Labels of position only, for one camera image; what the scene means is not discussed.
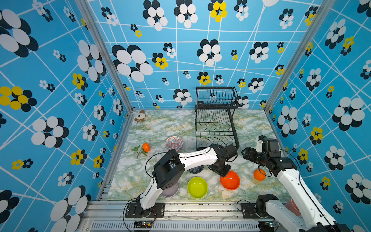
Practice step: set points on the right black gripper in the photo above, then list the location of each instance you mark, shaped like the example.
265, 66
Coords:
249, 153

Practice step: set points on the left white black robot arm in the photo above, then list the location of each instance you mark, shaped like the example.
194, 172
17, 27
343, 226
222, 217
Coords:
171, 166

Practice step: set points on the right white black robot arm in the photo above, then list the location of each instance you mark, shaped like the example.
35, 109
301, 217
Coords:
313, 218

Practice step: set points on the red white patterned bowl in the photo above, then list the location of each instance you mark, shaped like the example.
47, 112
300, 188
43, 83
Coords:
173, 142

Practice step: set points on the orange plastic bowl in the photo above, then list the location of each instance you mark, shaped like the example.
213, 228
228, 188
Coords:
231, 181

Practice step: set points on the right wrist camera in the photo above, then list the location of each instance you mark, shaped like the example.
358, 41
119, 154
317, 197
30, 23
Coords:
268, 145

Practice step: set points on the orange fruit right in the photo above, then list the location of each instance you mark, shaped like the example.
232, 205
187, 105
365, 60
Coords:
259, 175

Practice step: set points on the circuit board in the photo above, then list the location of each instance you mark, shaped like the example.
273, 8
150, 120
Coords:
143, 224
267, 226

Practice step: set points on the lilac plastic bowl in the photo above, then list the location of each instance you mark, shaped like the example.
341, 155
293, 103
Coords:
171, 192

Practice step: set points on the black wire dish rack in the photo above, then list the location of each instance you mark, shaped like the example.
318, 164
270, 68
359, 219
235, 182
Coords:
214, 110

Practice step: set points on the lime green bowl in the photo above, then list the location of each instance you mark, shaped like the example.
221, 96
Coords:
197, 187

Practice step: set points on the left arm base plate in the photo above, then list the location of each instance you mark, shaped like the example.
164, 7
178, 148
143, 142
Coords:
134, 210

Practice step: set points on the black patterned bowl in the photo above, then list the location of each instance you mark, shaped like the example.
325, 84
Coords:
196, 170

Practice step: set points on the right circuit board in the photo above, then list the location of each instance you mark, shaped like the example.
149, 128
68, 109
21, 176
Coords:
267, 226

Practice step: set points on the small plush toy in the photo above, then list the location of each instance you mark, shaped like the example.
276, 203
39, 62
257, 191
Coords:
140, 116

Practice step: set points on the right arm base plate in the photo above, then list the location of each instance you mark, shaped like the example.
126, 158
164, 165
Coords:
249, 211

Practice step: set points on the left circuit board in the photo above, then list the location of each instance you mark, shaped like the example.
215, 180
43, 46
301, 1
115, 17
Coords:
143, 224

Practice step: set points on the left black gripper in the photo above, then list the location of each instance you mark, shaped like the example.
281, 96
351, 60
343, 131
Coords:
222, 173

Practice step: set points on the pink plastic cup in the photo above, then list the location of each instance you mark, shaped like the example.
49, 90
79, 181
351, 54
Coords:
291, 206

